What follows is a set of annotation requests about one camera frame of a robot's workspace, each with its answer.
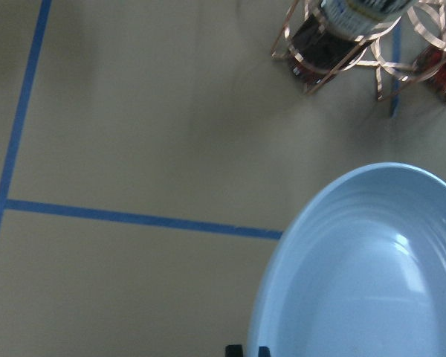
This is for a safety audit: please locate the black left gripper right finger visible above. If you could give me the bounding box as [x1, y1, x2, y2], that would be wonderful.
[257, 346, 271, 357]

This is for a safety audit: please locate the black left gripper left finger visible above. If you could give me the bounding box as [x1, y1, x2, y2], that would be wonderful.
[224, 344, 243, 357]

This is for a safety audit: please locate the light blue plate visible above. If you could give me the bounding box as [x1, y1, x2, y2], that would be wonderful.
[246, 163, 446, 356]

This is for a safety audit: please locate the dark bottle white cap front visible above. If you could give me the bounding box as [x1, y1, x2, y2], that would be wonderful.
[288, 0, 413, 86]

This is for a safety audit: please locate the dark bottle white cap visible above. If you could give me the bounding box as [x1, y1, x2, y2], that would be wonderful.
[288, 0, 413, 86]
[415, 45, 446, 104]

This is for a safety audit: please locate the dark bottle white cap left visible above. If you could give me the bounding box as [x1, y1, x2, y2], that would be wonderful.
[415, 45, 446, 104]

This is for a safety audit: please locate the copper wire bottle rack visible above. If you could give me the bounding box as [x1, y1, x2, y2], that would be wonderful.
[271, 1, 446, 104]

